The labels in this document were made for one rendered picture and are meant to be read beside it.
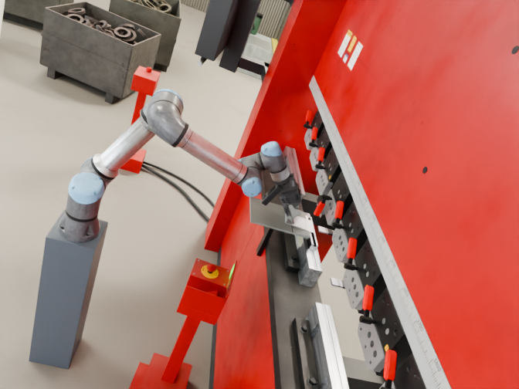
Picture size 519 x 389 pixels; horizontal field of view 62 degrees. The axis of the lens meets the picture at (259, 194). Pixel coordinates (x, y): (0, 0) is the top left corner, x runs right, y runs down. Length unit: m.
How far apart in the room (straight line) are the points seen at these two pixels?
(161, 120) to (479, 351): 1.11
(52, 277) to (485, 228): 1.54
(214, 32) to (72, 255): 1.43
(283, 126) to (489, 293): 1.87
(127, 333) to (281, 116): 1.47
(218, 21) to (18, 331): 1.88
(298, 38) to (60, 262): 1.58
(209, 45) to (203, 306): 1.49
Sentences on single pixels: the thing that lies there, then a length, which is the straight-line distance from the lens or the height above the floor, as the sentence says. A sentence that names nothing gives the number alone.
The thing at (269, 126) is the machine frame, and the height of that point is 1.03.
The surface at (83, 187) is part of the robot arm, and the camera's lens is 1.66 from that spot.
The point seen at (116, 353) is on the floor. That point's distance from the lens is 2.42.
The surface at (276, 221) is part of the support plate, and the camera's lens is 1.81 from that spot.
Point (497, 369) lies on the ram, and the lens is 0.89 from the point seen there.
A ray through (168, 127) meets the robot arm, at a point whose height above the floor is 1.32.
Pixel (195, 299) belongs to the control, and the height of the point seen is 0.76.
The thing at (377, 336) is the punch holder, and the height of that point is 1.25.
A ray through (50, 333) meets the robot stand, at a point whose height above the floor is 0.24.
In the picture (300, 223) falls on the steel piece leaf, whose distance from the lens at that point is 1.87.
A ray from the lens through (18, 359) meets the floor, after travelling 2.38.
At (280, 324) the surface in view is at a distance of 1.59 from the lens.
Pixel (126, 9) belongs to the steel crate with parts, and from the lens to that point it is 5.58.
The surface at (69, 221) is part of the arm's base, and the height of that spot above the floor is 0.85.
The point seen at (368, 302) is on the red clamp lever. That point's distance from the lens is 1.19.
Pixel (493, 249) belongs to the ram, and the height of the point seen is 1.64.
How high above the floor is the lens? 1.98
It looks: 30 degrees down
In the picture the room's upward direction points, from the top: 24 degrees clockwise
